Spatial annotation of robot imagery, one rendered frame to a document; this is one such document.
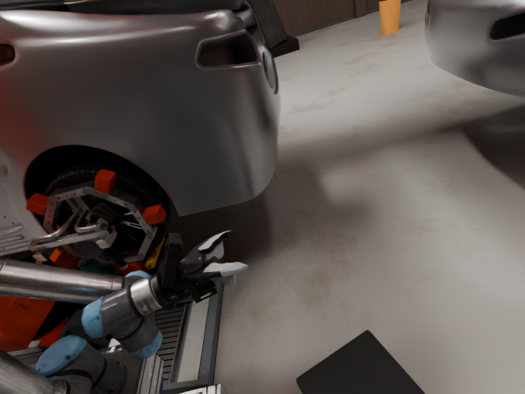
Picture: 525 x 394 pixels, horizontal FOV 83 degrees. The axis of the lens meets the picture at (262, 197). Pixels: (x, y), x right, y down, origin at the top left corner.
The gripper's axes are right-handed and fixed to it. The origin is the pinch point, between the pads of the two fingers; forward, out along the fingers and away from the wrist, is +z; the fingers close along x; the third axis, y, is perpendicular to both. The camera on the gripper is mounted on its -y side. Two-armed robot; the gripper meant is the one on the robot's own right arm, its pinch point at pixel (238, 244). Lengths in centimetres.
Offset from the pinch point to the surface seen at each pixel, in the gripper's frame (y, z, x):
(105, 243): 20, -55, -77
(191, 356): 107, -50, -73
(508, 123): 103, 284, -145
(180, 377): 108, -58, -65
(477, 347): 123, 87, -11
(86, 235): 15, -61, -82
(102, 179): -3, -45, -94
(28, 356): 79, -137, -103
